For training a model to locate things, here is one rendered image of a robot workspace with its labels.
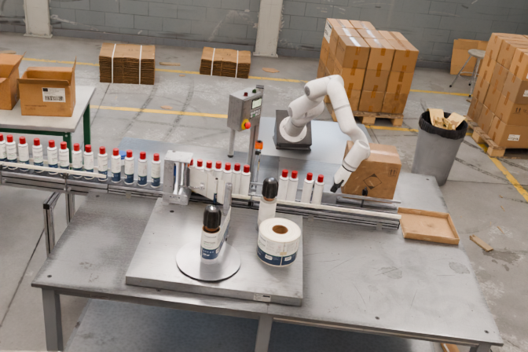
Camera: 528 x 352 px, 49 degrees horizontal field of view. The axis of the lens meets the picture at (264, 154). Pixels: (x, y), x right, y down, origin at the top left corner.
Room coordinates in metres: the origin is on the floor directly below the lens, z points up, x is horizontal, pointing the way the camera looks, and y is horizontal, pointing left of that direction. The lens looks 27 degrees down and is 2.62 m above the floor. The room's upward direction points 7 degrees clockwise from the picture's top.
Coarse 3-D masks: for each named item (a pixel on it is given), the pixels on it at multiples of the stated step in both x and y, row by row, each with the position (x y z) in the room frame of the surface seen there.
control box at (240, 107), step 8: (248, 88) 2.95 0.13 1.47; (232, 96) 2.82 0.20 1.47; (240, 96) 2.82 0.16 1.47; (248, 96) 2.83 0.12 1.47; (256, 96) 2.86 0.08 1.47; (232, 104) 2.82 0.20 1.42; (240, 104) 2.78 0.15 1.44; (248, 104) 2.81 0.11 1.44; (232, 112) 2.81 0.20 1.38; (240, 112) 2.78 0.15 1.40; (248, 112) 2.82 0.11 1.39; (232, 120) 2.81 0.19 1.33; (240, 120) 2.78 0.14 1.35; (248, 120) 2.83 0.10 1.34; (256, 120) 2.88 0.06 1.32; (232, 128) 2.81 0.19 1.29; (240, 128) 2.78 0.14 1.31
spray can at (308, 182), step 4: (308, 172) 2.80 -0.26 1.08; (308, 176) 2.77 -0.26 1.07; (312, 176) 2.78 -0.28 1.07; (304, 180) 2.79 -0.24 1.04; (308, 180) 2.77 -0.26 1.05; (312, 180) 2.79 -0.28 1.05; (304, 184) 2.78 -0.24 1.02; (308, 184) 2.76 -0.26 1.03; (312, 184) 2.77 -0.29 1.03; (304, 188) 2.77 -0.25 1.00; (308, 188) 2.76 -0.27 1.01; (304, 192) 2.77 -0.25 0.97; (308, 192) 2.76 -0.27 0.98; (304, 196) 2.77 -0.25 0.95; (308, 196) 2.77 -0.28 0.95; (304, 200) 2.77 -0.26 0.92; (308, 200) 2.77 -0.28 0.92
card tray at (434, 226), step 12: (408, 216) 2.88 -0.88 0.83; (420, 216) 2.90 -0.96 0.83; (432, 216) 2.91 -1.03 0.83; (444, 216) 2.91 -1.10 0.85; (408, 228) 2.76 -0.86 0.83; (420, 228) 2.77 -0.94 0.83; (432, 228) 2.79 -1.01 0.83; (444, 228) 2.80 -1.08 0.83; (432, 240) 2.66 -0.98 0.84; (444, 240) 2.66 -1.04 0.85; (456, 240) 2.66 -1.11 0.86
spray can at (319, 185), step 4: (320, 176) 2.77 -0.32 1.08; (320, 180) 2.77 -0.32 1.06; (316, 184) 2.77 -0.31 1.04; (320, 184) 2.76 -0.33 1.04; (316, 188) 2.76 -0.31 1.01; (320, 188) 2.76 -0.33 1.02; (316, 192) 2.76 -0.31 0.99; (320, 192) 2.76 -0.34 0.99; (316, 196) 2.76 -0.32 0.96; (320, 196) 2.76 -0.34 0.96; (312, 200) 2.77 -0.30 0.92; (316, 200) 2.76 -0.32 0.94; (320, 200) 2.76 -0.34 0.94; (320, 204) 2.77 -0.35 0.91; (316, 208) 2.76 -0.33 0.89
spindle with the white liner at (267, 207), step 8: (264, 184) 2.49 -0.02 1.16; (272, 184) 2.48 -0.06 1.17; (264, 192) 2.48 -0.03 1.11; (272, 192) 2.47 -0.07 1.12; (264, 200) 2.48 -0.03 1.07; (272, 200) 2.49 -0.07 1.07; (264, 208) 2.47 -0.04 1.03; (272, 208) 2.47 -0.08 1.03; (264, 216) 2.47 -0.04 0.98; (272, 216) 2.48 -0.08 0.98
